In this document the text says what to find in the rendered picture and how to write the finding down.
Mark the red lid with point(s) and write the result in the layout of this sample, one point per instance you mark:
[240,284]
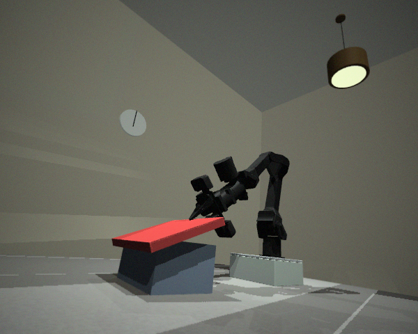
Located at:
[166,234]

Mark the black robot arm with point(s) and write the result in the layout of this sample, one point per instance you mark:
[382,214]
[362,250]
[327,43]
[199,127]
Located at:
[269,221]

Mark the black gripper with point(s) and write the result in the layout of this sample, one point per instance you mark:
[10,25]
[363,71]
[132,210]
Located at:
[218,202]

